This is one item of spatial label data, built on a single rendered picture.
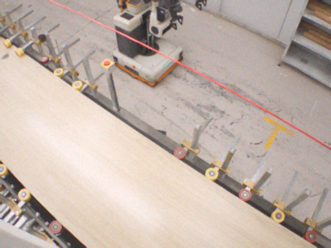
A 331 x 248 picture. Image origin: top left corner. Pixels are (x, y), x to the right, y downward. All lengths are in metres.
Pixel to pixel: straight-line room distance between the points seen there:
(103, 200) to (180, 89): 1.95
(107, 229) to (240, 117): 2.06
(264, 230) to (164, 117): 1.79
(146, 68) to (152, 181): 1.70
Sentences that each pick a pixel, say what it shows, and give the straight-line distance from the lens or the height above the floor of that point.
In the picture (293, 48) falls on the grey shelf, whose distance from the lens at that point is 4.12.
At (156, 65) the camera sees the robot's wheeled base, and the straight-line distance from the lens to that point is 3.18.
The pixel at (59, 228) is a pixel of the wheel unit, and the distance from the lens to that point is 1.76.
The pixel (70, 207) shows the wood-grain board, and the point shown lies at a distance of 1.77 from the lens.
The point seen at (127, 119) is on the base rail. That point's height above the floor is 0.70.
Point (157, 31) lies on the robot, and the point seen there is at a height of 0.73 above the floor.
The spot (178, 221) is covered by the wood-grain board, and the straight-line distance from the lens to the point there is 1.67.
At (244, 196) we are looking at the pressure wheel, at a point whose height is 0.91.
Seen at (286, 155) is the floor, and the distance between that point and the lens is 3.11.
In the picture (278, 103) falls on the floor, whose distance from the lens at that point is 3.48.
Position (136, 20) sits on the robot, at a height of 0.79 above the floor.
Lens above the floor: 2.52
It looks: 56 degrees down
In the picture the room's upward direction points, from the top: 2 degrees clockwise
